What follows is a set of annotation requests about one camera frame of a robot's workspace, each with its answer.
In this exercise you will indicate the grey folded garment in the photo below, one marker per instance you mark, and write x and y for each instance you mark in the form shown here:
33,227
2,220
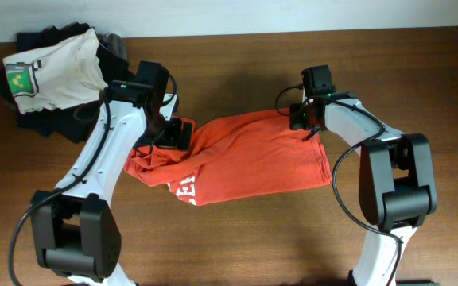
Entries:
114,44

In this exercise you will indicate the orange red t-shirt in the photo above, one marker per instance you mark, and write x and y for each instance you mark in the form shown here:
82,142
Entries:
235,157

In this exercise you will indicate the navy folded garment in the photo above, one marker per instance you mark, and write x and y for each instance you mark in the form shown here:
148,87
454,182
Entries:
36,121

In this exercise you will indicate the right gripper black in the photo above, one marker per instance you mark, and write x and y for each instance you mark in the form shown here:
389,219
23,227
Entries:
296,120

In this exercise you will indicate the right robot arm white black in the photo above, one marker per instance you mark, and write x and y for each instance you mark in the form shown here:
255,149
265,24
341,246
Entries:
397,189

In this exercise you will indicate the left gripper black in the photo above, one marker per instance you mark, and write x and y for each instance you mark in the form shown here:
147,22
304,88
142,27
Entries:
185,135

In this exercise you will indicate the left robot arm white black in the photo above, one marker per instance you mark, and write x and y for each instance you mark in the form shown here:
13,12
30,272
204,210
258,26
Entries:
74,231

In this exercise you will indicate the white folded t-shirt green print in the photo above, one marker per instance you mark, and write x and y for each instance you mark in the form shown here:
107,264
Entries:
61,76

